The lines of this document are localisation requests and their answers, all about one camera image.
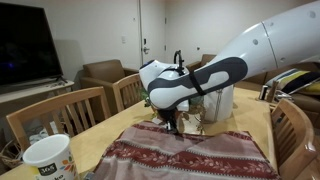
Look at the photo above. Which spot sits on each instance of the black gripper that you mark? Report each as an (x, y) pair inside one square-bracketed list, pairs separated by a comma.
[(166, 116)]

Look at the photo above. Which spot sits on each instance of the red patterned cloth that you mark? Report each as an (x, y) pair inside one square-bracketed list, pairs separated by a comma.
[(200, 156)]

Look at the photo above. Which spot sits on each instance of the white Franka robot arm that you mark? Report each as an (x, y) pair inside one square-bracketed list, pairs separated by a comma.
[(283, 36)]

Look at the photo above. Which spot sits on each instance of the wooden dining chair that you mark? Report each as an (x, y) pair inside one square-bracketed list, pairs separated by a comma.
[(296, 133), (273, 91), (126, 80), (50, 103)]

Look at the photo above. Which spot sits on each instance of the brown armchair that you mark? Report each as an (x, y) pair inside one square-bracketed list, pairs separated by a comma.
[(205, 60), (103, 71)]

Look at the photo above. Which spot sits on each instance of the brown sofa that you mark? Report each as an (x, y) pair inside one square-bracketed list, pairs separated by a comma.
[(255, 80)]

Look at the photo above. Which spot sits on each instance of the white door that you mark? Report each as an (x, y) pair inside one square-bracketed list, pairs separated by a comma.
[(153, 26)]

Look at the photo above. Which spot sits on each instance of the white paper cup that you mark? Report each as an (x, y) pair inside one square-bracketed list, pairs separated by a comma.
[(50, 153)]

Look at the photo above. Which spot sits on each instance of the striped pillow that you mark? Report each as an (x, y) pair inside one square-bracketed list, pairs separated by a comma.
[(293, 80)]

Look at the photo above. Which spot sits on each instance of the light television stand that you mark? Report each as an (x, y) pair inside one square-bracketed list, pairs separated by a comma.
[(33, 90)]

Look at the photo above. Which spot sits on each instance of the wicker basket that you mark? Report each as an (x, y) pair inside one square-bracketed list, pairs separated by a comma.
[(10, 156)]

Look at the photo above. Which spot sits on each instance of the black flat television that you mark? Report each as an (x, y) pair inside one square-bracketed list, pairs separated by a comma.
[(26, 46)]

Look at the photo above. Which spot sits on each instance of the white light switch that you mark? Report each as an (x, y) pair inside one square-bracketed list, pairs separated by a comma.
[(123, 40)]

